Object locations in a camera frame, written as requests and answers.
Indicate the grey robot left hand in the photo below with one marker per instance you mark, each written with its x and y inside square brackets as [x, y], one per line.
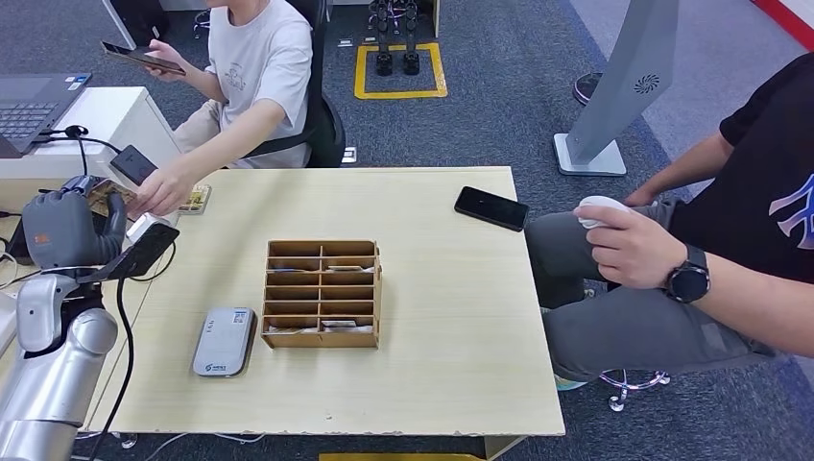
[60, 229]

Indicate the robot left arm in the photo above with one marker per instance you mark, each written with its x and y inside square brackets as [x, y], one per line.
[51, 369]

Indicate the black panel card reader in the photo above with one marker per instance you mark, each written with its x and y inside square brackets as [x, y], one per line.
[133, 164]

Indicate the person's left hand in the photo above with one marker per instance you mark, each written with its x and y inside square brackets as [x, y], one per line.
[636, 251]
[162, 191]

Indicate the person's hand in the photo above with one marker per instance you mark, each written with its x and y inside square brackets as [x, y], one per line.
[639, 196]
[636, 251]
[162, 191]
[166, 60]

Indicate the grey card reader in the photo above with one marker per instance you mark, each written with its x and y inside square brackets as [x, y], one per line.
[222, 343]

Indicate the person's right hand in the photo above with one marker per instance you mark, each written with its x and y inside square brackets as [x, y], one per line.
[639, 196]
[166, 60]

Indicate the person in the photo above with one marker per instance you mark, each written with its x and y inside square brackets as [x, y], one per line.
[750, 223]
[261, 63]

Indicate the wooden card organizer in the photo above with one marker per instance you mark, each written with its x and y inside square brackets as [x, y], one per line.
[321, 294]

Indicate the dark grey laptop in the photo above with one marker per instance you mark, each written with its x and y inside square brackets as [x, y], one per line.
[32, 108]

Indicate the white counter stand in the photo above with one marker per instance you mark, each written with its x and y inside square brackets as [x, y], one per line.
[121, 114]

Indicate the stack of hotel cards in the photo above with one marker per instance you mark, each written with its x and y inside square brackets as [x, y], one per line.
[200, 198]

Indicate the slim dark smartphone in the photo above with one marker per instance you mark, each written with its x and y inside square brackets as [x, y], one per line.
[143, 58]

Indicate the black computer tower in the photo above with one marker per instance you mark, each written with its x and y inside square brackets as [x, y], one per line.
[143, 19]

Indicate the black office chair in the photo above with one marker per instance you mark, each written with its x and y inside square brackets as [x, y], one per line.
[330, 127]

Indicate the silver floor socket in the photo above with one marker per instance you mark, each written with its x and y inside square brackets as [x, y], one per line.
[349, 154]

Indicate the humanoid robot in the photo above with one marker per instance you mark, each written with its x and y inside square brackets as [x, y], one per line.
[383, 60]

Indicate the yellow floor tape square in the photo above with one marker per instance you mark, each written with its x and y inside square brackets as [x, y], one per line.
[399, 94]

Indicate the black smartphone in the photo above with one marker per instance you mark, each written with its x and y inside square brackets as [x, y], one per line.
[491, 208]

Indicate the white handheld remote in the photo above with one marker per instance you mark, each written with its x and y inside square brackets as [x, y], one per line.
[601, 205]

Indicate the black round floor base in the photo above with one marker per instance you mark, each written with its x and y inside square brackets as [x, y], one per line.
[585, 89]

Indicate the chrome stool base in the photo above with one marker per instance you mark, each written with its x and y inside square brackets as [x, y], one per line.
[629, 385]

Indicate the grey kiosk stand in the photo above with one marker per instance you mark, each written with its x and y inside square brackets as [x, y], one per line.
[629, 63]

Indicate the black wristwatch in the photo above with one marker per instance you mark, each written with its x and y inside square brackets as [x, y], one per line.
[688, 280]

